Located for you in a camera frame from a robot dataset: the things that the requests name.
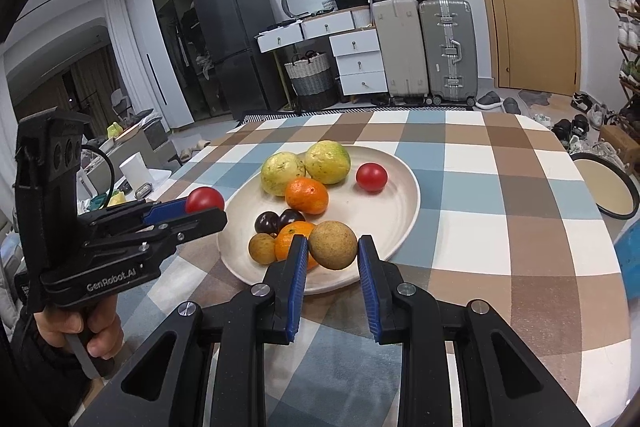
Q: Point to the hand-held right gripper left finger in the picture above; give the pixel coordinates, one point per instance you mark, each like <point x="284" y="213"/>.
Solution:
<point x="299" y="287"/>

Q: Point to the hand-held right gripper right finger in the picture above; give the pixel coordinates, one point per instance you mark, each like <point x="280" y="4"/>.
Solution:
<point x="369" y="292"/>

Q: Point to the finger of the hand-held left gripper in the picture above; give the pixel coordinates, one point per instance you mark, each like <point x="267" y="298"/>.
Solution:
<point x="165" y="212"/>
<point x="200" y="222"/>

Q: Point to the red tomato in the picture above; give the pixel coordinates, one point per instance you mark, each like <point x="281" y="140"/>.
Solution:
<point x="371" y="177"/>
<point x="205" y="198"/>

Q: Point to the orange mandarin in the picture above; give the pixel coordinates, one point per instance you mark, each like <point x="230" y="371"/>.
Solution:
<point x="306" y="196"/>
<point x="285" y="244"/>

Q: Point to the brown round fruit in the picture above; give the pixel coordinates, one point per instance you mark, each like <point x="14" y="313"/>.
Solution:
<point x="332" y="244"/>
<point x="261" y="249"/>

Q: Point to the dark purple plum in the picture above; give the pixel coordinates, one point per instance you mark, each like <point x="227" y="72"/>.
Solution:
<point x="265" y="223"/>
<point x="291" y="217"/>

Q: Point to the cream round plate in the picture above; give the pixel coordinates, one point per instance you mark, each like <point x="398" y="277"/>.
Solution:
<point x="380" y="217"/>

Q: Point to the person's left forearm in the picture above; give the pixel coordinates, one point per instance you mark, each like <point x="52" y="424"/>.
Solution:
<point x="35" y="382"/>

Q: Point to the person's left hand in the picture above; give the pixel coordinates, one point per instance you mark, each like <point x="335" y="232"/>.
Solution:
<point x="55" y="322"/>

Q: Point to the yellow snack bag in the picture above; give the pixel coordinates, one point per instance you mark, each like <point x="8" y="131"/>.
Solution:
<point x="117" y="199"/>

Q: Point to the white cylinder container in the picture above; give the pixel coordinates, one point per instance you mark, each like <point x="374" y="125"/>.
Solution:
<point x="135" y="172"/>

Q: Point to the grey low table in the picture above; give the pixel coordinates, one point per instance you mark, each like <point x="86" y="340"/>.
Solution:
<point x="145" y="142"/>

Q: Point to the yellow guava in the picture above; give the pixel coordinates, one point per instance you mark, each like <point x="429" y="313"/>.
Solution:
<point x="280" y="174"/>

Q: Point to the brown curtain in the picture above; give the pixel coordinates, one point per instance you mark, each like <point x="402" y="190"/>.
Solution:
<point x="45" y="97"/>

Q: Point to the grey chair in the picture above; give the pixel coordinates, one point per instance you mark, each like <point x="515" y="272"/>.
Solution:
<point x="121" y="102"/>

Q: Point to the yellow-green guava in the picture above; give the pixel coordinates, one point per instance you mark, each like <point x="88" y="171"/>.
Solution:
<point x="327" y="162"/>

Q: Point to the checkered tablecloth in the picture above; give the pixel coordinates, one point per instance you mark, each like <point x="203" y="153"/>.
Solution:
<point x="500" y="257"/>

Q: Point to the white wardrobe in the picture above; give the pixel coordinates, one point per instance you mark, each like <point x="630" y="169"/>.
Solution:
<point x="150" y="57"/>

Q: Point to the woven basket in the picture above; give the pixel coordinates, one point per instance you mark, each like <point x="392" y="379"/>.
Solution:
<point x="310" y="82"/>

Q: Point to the black refrigerator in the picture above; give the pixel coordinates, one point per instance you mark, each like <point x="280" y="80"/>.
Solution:
<point x="235" y="37"/>

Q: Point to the dark glass cabinet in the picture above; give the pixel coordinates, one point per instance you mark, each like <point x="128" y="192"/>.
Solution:
<point x="170" y="7"/>

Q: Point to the grey slipper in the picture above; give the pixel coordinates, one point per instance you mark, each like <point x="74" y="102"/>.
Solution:
<point x="487" y="100"/>
<point x="512" y="105"/>

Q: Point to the white drawer desk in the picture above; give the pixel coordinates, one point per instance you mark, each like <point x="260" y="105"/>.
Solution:
<point x="360" y="62"/>

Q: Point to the beige suitcase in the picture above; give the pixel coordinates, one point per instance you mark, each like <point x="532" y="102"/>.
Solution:
<point x="400" y="52"/>

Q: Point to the grey door mat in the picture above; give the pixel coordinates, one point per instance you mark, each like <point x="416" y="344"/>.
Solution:
<point x="535" y="98"/>

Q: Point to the round beige black-rimmed tray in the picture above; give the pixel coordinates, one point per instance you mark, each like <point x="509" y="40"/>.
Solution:
<point x="605" y="187"/>

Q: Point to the blue plastic object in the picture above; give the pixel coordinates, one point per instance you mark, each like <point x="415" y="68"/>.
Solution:
<point x="630" y="267"/>

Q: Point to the grey suitcase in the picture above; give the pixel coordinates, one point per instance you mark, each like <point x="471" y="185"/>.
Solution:
<point x="445" y="32"/>

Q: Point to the pile of shoes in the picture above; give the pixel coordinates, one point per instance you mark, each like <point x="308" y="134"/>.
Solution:
<point x="585" y="122"/>

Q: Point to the wooden door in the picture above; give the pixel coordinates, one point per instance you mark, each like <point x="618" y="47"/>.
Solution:
<point x="535" y="32"/>

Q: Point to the wooden shoe rack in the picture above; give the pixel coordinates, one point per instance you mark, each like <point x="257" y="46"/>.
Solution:
<point x="627" y="72"/>

